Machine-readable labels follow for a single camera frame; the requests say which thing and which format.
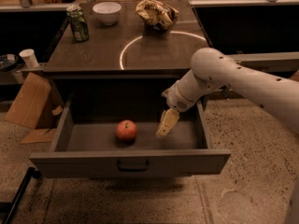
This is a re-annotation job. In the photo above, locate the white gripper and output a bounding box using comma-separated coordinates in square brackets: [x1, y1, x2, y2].
[156, 82, 195, 138]

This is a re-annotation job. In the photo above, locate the red apple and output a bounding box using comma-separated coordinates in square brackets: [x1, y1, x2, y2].
[116, 119, 137, 142]

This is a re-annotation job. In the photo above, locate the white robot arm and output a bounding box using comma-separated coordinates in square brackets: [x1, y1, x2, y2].
[163, 49, 299, 224]

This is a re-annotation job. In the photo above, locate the grey open drawer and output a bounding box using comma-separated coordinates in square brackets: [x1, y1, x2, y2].
[30, 94, 231, 178]

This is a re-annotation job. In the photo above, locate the grey cabinet counter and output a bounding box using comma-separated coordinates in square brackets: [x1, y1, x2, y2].
[43, 0, 220, 110]

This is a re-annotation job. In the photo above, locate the crumpled chip bag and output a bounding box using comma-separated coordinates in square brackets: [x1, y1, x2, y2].
[135, 0, 179, 31]

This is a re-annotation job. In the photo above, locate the white bowl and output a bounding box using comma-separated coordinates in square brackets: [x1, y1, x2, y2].
[93, 2, 121, 25]

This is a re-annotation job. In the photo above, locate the green soda can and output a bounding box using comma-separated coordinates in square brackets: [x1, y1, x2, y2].
[66, 5, 89, 42]

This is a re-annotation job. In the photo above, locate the brown cardboard piece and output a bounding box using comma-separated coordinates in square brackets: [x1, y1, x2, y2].
[4, 73, 64, 145]

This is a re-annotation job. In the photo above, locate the white paper cup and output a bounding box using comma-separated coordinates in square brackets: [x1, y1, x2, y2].
[19, 49, 39, 68]

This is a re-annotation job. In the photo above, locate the black metal stand leg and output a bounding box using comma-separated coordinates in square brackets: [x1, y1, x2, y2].
[0, 167, 41, 224]

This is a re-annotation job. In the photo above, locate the dark round dish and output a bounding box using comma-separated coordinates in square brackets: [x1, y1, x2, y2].
[0, 54, 19, 72]

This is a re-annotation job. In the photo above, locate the black drawer handle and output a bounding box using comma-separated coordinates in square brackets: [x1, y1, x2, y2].
[117, 161, 150, 173]

